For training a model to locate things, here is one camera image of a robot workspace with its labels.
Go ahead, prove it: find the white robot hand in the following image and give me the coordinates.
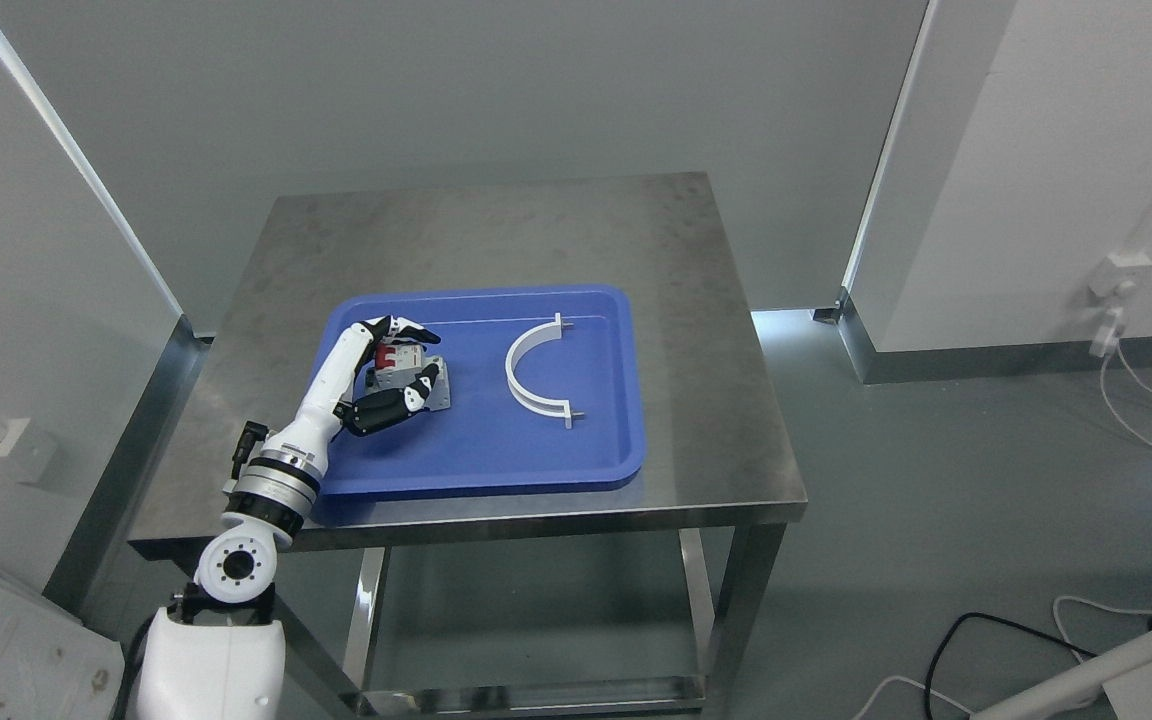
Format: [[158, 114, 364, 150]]
[[271, 316, 442, 461]]

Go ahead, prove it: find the grey red circuit breaker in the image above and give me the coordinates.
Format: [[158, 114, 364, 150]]
[[362, 344, 452, 414]]

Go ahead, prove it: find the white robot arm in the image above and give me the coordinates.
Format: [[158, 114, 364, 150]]
[[128, 314, 444, 719]]

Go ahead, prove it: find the blue plastic tray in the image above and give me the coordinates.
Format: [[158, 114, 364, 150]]
[[316, 285, 646, 501]]

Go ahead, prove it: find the stainless steel table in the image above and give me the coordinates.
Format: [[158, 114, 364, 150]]
[[128, 172, 806, 719]]

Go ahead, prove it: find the white curved plastic bracket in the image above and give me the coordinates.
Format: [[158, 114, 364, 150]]
[[503, 313, 584, 430]]

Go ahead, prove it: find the white wall socket box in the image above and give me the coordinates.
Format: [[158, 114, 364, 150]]
[[0, 418, 58, 484]]

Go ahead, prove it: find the white wall power adapter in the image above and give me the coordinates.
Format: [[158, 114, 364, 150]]
[[1087, 250, 1152, 359]]

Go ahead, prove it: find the black cable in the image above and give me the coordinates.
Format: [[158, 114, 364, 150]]
[[924, 606, 1152, 720]]

